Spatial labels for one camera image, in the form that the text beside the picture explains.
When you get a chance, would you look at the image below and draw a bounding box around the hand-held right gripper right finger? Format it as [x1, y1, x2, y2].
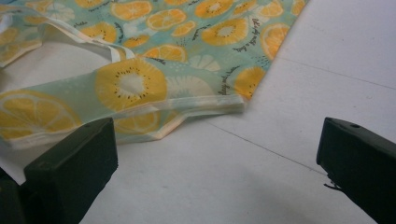
[316, 117, 396, 224]

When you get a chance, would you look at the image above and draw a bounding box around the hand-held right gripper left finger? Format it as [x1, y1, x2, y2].
[22, 117, 119, 224]

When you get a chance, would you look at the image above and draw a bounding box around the fruit print tote bag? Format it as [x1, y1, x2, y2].
[0, 0, 309, 150]

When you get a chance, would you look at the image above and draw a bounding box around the white table mat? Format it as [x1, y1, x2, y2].
[0, 0, 396, 224]

